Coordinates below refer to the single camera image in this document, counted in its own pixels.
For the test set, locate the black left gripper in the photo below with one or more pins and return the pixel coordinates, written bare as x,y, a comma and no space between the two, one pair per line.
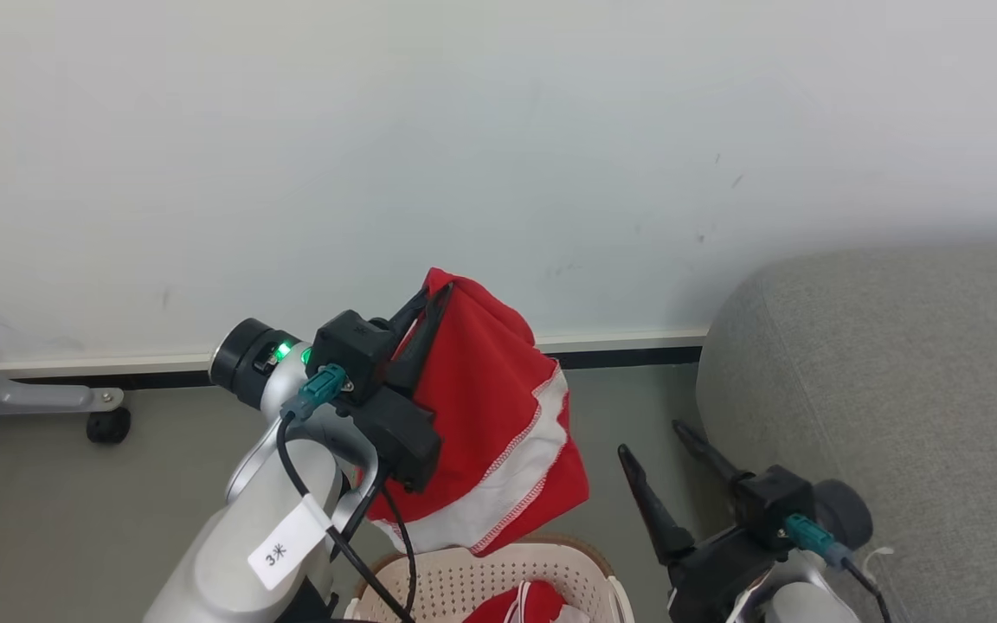
403,441

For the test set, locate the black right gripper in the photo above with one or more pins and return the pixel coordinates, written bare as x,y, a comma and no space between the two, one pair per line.
715,575

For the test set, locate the red garment with white trim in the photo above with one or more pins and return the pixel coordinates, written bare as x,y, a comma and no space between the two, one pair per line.
481,381

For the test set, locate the plain red garment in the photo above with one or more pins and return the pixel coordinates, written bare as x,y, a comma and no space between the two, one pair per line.
533,607

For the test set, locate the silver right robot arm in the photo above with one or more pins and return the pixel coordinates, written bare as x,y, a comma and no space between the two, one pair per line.
840,515

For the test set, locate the cream perforated plastic laundry basket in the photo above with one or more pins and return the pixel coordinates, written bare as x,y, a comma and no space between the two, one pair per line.
455,580

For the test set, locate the grey fabric sofa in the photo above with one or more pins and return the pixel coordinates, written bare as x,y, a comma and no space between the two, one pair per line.
914,389

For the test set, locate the white and black baseboard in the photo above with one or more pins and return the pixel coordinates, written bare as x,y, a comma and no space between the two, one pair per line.
161,370

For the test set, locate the black caster wheel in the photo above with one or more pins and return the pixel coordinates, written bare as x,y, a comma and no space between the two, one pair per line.
108,426

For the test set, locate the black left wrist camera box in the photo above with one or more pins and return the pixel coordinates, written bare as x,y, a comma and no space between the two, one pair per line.
351,350

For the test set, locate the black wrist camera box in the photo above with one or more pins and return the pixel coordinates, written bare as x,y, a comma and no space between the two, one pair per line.
775,502
351,350

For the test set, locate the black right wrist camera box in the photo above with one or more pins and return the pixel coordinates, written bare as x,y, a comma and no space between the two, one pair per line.
775,502

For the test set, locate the grey metal frame leg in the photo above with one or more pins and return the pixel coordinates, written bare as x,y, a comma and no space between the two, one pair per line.
5,394

